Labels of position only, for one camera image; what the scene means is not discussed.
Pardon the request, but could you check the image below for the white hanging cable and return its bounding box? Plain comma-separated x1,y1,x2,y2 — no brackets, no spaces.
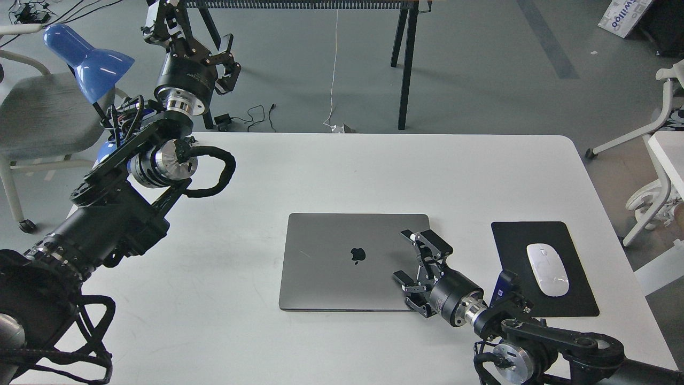
322,10,357,135

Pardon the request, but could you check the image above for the white chair at right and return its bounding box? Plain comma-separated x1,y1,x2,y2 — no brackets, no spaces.
584,60,683,160

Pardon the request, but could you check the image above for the black-legged background table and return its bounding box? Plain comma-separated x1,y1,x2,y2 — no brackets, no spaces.
185,1,421,130

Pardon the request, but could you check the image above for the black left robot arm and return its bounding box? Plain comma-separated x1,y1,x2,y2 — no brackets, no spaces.
2,1,241,384

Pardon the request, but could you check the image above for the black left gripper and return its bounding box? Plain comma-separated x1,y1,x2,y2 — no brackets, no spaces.
142,1,242,116

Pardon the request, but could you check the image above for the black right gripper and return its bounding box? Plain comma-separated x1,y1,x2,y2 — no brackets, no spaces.
393,229,488,327

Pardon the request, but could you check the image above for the black mouse pad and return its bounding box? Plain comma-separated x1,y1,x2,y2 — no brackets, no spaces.
491,221,600,318

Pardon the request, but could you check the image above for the blue desk lamp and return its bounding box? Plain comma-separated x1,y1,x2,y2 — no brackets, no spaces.
43,24,135,120

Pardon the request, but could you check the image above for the white side table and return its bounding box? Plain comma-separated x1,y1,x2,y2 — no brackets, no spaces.
622,131,683,296

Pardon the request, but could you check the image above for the black power adapter with cable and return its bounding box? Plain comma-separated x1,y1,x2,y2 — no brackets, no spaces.
213,103,277,132

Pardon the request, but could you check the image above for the grey laptop computer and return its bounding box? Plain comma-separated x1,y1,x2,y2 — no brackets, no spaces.
279,213,430,312

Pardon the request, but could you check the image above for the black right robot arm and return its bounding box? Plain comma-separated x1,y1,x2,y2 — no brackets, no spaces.
394,229,682,384

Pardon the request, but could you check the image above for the grey office chair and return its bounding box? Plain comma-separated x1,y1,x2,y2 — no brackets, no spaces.
1,24,122,234

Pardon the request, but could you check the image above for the white cardboard box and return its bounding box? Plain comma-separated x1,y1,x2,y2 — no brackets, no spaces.
597,1,654,39

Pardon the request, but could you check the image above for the white computer mouse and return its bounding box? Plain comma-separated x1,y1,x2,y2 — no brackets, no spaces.
526,243,570,297

